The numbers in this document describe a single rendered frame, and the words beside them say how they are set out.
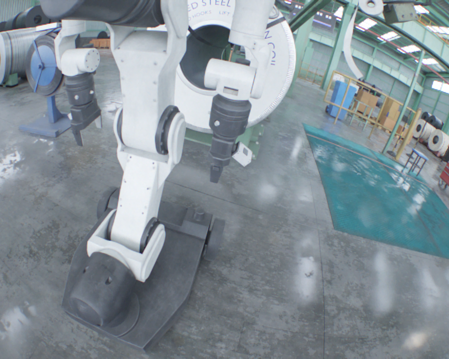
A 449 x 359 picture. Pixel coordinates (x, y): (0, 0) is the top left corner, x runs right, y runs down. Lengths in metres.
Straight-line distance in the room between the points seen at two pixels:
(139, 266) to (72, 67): 0.56
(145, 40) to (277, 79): 1.15
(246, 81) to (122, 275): 0.54
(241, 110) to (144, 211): 0.40
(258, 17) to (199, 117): 1.38
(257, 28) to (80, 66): 0.43
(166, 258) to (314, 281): 0.74
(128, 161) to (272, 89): 1.16
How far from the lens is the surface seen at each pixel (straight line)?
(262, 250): 1.15
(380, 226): 1.97
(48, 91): 2.38
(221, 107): 0.45
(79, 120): 0.69
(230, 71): 0.44
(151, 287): 0.76
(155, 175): 0.63
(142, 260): 0.61
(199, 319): 0.90
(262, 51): 0.42
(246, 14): 0.41
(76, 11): 0.31
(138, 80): 0.52
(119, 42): 0.56
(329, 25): 16.04
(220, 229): 0.90
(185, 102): 1.73
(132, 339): 0.70
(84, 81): 0.64
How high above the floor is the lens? 0.85
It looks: 34 degrees down
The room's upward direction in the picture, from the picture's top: 14 degrees clockwise
